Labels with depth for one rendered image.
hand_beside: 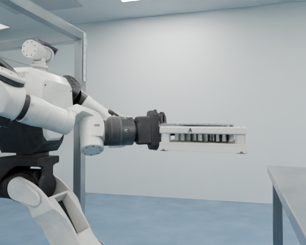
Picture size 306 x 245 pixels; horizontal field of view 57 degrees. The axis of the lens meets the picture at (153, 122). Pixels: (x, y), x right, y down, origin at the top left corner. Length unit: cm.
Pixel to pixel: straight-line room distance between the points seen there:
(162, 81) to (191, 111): 66
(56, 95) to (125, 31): 390
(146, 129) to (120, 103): 388
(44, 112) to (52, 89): 37
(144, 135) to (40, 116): 30
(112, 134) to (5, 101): 29
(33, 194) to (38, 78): 40
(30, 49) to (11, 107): 48
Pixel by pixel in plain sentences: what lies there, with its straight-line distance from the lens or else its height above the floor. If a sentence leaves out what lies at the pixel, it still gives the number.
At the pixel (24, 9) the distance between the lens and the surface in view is 168.
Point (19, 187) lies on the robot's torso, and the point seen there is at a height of 87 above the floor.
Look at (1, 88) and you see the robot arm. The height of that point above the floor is 117.
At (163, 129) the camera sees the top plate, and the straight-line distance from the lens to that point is 83.
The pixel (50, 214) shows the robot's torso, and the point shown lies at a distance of 109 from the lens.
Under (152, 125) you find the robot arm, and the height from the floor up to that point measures 109.
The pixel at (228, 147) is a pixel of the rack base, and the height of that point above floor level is 103.
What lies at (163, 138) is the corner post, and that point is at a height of 105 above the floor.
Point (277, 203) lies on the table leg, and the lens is 148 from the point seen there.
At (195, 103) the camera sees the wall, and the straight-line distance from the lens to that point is 444.
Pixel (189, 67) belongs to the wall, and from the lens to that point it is 453.
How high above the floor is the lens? 108
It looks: 1 degrees up
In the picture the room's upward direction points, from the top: straight up
